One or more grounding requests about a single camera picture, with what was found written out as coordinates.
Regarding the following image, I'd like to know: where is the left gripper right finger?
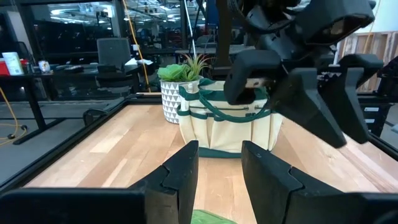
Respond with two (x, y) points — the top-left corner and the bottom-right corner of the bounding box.
(241, 139), (345, 224)

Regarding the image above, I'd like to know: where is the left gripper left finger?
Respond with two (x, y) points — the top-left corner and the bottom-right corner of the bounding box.
(129, 139), (200, 224)

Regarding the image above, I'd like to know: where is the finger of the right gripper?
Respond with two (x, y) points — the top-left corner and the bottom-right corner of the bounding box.
(269, 67), (348, 149)
(323, 53), (385, 145)

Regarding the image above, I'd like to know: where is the translucent green spray bottle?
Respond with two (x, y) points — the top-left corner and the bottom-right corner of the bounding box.
(190, 209), (238, 224)

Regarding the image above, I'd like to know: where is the beige and green gardening bag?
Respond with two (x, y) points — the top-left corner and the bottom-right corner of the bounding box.
(176, 77), (284, 159)

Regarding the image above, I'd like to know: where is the wooden crate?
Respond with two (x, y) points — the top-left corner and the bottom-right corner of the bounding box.
(335, 30), (398, 94)

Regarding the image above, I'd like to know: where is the thin white pole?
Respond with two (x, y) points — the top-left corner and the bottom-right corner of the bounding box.
(183, 0), (198, 60)

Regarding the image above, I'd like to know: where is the green succulent plant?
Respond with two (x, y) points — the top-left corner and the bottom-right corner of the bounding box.
(157, 53), (214, 83)

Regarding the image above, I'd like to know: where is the white triangle-patterned planter pot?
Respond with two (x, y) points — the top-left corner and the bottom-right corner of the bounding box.
(160, 77), (205, 124)

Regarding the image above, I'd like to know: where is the gray office chair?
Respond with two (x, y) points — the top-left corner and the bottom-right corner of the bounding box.
(95, 37), (141, 95)

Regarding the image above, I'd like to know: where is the black office desk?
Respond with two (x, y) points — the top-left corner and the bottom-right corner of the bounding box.
(0, 63), (142, 146)

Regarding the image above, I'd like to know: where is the small printed cup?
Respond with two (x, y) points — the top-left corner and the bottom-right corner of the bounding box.
(38, 59), (52, 74)

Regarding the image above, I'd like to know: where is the white container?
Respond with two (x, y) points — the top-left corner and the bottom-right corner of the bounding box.
(1, 51), (25, 76)

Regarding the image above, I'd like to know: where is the red box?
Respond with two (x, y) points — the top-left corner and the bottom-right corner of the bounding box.
(0, 58), (11, 77)

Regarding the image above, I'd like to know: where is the dark vertical post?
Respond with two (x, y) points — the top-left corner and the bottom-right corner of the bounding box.
(215, 0), (233, 68)

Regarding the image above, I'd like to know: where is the black table frame rail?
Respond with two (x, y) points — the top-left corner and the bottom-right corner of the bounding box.
(366, 132), (398, 162)
(0, 92), (163, 195)

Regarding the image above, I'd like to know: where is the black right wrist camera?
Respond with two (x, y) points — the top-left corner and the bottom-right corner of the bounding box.
(294, 0), (377, 46)

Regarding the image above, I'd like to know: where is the black rail bracket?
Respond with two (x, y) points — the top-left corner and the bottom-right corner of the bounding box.
(82, 96), (127, 127)

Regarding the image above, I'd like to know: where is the hanging yellow cable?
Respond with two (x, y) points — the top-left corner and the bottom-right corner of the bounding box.
(122, 0), (152, 93)

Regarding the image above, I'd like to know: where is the yellow floor cable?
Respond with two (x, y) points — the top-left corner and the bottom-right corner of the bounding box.
(0, 88), (28, 147)

